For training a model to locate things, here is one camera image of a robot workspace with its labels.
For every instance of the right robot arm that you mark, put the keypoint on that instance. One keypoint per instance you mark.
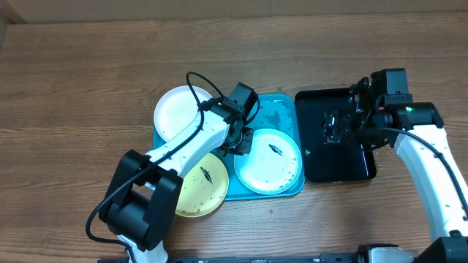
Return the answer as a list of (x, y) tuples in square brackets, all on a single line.
[(416, 132)]

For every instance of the black plastic tray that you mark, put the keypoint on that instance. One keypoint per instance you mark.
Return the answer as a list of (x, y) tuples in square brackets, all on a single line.
[(329, 162)]

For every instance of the blue plastic tray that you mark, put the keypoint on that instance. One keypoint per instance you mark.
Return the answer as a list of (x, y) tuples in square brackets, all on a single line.
[(275, 111)]

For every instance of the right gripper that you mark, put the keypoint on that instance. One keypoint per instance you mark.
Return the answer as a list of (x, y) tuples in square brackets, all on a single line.
[(346, 132)]

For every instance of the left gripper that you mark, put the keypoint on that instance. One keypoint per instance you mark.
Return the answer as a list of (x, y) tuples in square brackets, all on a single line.
[(246, 144)]

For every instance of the light blue plate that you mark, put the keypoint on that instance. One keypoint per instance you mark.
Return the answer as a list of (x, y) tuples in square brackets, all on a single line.
[(273, 164)]

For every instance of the white plate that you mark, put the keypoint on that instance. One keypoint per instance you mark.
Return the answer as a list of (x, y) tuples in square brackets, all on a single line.
[(174, 112)]

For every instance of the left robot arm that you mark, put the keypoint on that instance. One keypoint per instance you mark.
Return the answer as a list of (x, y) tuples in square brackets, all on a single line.
[(140, 203)]

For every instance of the dark green sponge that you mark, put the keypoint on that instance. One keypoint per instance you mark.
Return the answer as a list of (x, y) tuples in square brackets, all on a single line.
[(331, 125)]

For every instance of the yellow plate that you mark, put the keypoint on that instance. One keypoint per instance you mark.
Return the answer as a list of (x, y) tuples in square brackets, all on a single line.
[(204, 188)]

